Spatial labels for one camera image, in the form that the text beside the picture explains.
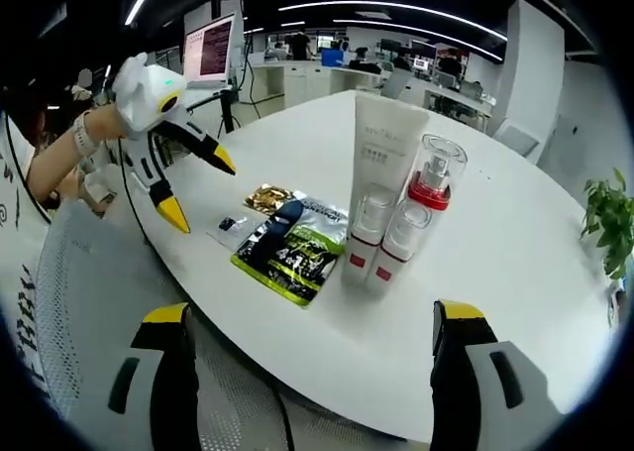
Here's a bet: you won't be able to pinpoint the person's left hand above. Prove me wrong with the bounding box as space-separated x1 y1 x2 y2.
91 103 131 144

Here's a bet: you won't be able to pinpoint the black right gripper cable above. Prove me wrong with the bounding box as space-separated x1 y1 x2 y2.
232 356 294 451

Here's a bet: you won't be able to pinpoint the long white counter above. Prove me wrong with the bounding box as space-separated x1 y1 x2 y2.
247 58 496 130

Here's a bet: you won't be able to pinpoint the gold foil skincare sachet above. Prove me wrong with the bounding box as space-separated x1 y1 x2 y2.
243 182 294 213

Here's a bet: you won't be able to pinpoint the potted green plant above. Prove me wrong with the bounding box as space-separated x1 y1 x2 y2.
580 168 634 280

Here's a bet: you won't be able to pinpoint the white mesh office chair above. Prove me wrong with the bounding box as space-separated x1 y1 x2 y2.
34 200 412 451

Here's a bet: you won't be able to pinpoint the tall red-collared skincare bottle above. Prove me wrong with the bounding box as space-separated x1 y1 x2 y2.
406 133 470 255

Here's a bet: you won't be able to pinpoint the green black skincare sachet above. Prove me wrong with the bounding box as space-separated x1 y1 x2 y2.
230 197 349 308

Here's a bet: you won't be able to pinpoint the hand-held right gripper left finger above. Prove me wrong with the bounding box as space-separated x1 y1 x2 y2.
81 301 200 451

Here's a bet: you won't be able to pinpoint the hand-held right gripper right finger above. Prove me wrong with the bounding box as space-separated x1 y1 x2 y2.
428 299 567 451

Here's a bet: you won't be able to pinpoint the white skincare tube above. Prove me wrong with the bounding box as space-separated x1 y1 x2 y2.
348 92 431 237

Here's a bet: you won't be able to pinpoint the lit computer monitor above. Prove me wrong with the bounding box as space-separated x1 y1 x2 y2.
181 13 237 91

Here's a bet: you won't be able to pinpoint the small white skincare bottle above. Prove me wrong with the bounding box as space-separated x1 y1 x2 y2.
366 200 432 301
340 192 397 287

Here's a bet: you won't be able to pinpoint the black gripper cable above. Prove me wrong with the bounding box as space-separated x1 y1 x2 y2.
117 138 151 245
232 356 294 451

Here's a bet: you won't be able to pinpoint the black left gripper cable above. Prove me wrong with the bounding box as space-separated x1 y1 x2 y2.
117 138 151 245

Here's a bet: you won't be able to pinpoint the clear skincare sachet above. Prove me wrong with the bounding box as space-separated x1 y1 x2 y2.
206 211 257 252

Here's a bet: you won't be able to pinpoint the white desk black legs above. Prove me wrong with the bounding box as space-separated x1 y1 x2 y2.
178 86 240 136

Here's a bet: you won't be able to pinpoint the person in white shirt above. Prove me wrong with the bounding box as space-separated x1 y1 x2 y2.
0 111 56 417

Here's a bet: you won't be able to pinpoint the white wristwatch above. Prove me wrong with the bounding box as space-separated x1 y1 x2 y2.
72 111 101 159

